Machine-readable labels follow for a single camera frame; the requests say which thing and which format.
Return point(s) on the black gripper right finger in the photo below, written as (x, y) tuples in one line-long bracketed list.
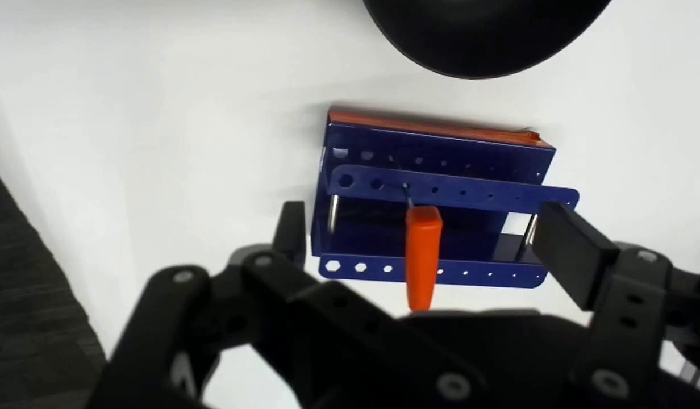
[(578, 250)]

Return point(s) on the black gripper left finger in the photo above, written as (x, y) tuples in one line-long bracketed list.
[(175, 319)]

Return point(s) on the blue tool holder rack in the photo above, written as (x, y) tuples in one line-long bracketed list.
[(441, 161)]

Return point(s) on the black bowl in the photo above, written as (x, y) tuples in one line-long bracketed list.
[(482, 35)]

